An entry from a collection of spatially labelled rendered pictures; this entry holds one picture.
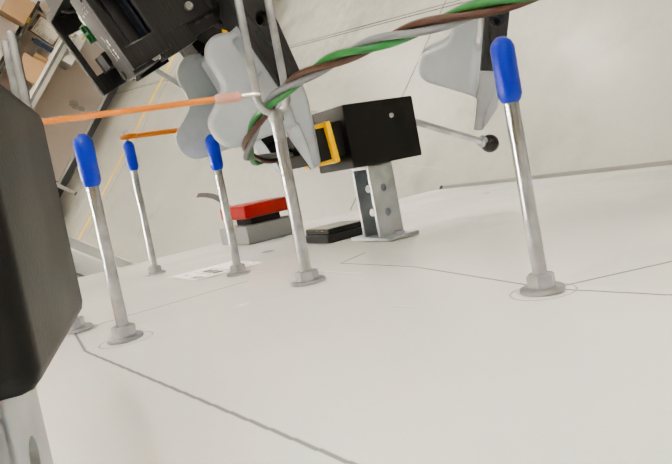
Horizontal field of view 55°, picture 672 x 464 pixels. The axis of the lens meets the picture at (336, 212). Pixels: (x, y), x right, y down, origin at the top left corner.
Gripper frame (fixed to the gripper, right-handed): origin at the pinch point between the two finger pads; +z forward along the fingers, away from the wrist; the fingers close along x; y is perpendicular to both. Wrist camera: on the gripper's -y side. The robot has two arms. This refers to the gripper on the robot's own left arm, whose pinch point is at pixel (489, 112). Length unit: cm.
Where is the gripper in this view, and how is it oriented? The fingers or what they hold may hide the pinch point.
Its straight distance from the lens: 50.9
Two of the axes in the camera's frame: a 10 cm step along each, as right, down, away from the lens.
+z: -0.1, 9.3, 3.6
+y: -9.8, -0.7, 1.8
